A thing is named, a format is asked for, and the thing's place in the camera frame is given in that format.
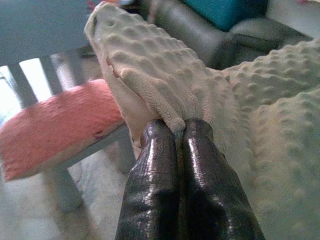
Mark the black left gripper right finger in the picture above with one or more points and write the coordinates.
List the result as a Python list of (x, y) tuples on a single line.
[(205, 185)]

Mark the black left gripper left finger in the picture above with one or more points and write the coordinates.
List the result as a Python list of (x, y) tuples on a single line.
[(155, 180)]

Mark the cream dotted plush pillow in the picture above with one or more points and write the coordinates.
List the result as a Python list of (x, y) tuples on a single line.
[(155, 62)]

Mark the grey leather sofa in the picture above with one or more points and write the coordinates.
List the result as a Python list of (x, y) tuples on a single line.
[(190, 32)]

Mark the pink seat cushion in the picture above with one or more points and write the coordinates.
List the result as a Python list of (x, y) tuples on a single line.
[(57, 125)]

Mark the teal cushion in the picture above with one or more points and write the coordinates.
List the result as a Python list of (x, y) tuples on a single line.
[(220, 11)]

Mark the light blue child chair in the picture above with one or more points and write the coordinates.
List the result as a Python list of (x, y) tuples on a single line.
[(37, 27)]

